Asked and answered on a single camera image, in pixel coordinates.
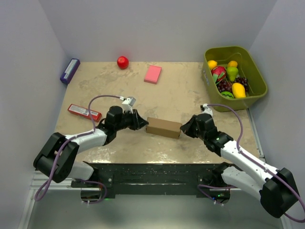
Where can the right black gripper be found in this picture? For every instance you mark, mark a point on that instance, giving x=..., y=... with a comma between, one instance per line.
x=187, y=128

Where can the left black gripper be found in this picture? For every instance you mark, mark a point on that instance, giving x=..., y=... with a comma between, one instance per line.
x=137, y=122

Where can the brown cardboard box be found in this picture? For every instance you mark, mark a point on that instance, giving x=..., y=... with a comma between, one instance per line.
x=164, y=128

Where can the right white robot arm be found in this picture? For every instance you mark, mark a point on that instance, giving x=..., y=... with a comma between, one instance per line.
x=275, y=189

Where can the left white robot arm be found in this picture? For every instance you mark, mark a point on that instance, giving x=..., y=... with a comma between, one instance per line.
x=57, y=157

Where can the red rectangular box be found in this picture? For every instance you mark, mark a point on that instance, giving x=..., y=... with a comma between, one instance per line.
x=83, y=112

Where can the purple rectangular box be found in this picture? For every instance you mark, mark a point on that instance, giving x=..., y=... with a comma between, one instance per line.
x=70, y=70

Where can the pink sticky note pad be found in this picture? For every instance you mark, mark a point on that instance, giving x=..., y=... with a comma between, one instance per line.
x=152, y=74

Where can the green round toy fruit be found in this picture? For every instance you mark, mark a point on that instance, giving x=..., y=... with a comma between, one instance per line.
x=227, y=94

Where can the dark purple grapes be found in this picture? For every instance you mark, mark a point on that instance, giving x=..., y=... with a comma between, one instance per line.
x=226, y=85

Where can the red apple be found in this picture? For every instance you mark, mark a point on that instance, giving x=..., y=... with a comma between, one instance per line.
x=123, y=62

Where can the yellow mango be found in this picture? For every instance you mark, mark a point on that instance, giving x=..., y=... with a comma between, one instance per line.
x=238, y=90

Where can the red green dragon fruit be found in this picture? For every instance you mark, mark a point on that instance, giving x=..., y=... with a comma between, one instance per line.
x=218, y=74

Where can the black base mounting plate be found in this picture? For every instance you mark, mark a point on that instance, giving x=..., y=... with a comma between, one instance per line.
x=200, y=180

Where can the olive green plastic bin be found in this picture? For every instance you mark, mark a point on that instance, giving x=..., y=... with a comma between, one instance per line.
x=246, y=68

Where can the yellow lemon left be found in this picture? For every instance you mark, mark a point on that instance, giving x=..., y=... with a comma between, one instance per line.
x=212, y=64

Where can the green pear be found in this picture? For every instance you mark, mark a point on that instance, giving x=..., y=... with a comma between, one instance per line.
x=231, y=73

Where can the orange fruit right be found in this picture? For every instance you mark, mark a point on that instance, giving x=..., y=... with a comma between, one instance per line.
x=232, y=64

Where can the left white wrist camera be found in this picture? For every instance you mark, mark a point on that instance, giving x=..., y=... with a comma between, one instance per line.
x=127, y=103

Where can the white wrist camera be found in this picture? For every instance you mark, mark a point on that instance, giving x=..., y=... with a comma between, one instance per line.
x=127, y=103
x=205, y=109

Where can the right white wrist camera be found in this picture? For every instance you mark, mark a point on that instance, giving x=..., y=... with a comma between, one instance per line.
x=205, y=109

